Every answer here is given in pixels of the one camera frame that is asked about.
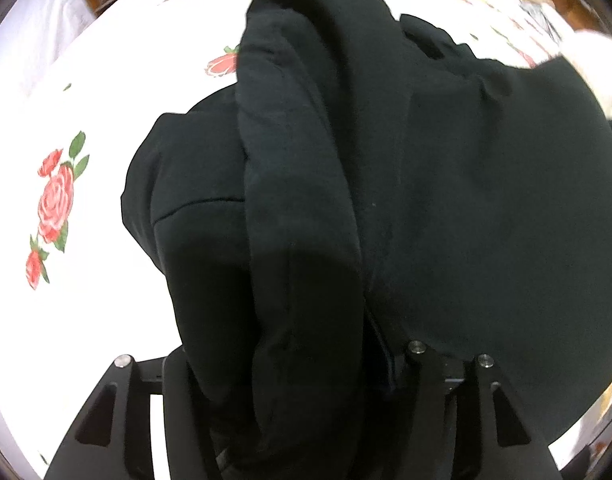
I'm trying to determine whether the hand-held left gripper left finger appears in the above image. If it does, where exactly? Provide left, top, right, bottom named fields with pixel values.
left=43, top=345, right=221, bottom=480

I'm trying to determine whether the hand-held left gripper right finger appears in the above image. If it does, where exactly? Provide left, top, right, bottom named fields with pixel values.
left=403, top=340, right=562, bottom=480

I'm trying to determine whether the floral rose bedsheet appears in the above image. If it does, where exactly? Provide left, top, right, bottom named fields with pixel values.
left=0, top=0, right=612, bottom=480

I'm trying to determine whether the black jacket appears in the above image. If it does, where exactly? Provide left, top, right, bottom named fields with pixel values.
left=121, top=0, right=612, bottom=480

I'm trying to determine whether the white duvet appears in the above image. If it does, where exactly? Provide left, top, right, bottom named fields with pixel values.
left=573, top=29, right=612, bottom=121

